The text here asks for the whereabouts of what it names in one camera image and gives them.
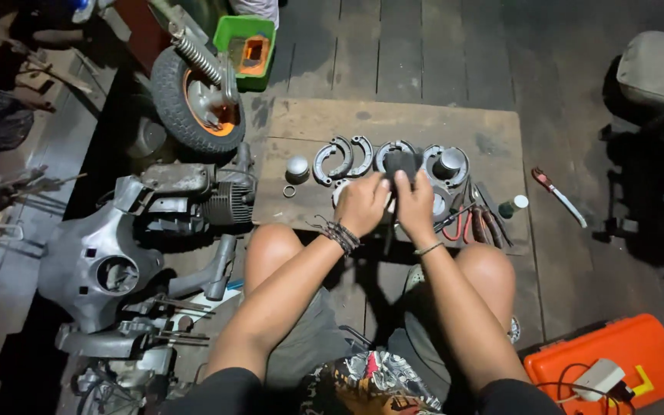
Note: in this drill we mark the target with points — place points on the person's right hand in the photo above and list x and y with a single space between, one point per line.
415 206

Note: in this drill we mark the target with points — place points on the person's left hand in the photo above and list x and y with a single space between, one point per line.
361 204

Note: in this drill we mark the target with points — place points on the person's right fingers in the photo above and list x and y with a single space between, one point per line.
410 187

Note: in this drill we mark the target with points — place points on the person's left fingers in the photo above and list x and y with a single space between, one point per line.
381 184

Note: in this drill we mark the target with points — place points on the dark grey sanding pad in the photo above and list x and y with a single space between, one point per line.
401 163

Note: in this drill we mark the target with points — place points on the grey brake shoe pair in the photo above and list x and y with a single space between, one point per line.
389 151

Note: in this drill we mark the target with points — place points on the silver round part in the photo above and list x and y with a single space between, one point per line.
441 203

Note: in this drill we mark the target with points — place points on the white round part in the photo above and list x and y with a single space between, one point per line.
339 191

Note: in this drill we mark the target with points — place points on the dark metal piston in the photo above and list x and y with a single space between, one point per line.
446 165

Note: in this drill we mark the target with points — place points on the wooden work board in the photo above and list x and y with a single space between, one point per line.
389 138

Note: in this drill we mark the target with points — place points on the metal screwdriver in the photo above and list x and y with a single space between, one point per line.
453 216

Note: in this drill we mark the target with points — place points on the thin metal wrist bangle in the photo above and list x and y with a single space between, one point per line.
429 249

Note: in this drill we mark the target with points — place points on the silver piston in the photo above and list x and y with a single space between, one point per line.
297 168

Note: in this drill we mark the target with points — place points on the small spray bottle white cap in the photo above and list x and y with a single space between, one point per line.
513 206

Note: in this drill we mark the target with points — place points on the person's legs and shorts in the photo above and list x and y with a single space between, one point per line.
366 323

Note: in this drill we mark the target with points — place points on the scooter engine block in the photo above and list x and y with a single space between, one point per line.
193 193

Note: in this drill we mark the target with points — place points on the green plastic crate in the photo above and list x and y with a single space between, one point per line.
245 52

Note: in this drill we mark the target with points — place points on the grey scooter fork part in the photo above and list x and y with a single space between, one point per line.
211 274

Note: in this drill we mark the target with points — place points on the scooter wheel orange rim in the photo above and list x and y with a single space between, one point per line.
196 95

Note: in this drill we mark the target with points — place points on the orange plastic toolbox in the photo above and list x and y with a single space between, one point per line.
608 360

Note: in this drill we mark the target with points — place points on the grey scooter headset cover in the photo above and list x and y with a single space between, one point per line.
98 268

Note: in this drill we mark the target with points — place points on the heap of scrap metal parts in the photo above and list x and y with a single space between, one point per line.
3 144

